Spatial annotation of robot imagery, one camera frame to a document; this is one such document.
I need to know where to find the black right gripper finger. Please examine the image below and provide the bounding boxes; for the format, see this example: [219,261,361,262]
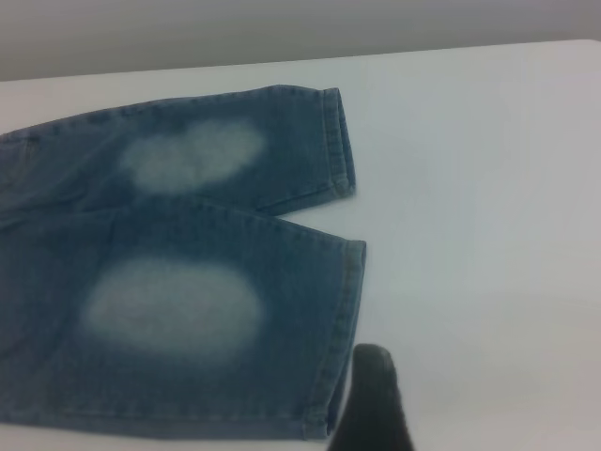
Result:
[328,342,415,451]

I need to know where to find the blue denim jeans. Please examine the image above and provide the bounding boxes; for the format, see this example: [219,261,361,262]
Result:
[0,84,367,441]

